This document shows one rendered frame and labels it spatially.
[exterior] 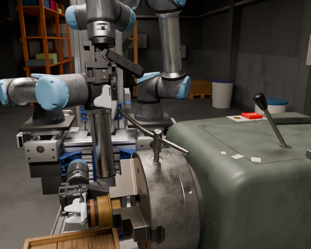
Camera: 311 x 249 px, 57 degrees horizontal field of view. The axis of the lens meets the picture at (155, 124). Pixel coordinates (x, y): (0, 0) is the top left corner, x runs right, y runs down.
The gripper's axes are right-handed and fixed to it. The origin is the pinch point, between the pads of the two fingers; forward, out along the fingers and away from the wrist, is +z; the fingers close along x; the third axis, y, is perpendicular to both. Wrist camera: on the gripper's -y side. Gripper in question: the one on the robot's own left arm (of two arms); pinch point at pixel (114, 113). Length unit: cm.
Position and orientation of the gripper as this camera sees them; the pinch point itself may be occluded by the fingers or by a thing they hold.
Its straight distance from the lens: 80.6
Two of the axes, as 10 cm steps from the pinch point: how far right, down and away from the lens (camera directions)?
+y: -9.6, 0.7, -2.6
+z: 0.6, 10.0, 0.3
